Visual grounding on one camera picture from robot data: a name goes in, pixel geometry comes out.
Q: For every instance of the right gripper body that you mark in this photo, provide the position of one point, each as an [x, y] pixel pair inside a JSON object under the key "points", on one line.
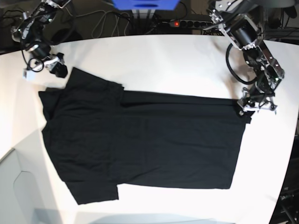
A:
{"points": [[41, 58]]}

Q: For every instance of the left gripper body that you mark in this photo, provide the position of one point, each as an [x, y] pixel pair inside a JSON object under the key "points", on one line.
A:
{"points": [[253, 100]]}

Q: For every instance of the black T-shirt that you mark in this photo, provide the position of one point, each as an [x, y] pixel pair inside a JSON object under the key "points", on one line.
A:
{"points": [[99, 135]]}

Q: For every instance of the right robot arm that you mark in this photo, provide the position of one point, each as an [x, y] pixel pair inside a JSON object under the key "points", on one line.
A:
{"points": [[29, 34]]}

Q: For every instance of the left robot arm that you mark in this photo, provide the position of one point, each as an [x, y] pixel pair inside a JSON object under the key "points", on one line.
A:
{"points": [[231, 18]]}

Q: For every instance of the blue plastic box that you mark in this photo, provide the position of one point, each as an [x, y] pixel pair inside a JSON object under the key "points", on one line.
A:
{"points": [[145, 4]]}

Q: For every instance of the black power strip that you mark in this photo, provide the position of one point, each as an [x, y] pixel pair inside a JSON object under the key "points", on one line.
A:
{"points": [[187, 27]]}

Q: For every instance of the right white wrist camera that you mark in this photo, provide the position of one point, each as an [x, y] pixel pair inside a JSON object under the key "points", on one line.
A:
{"points": [[28, 75]]}

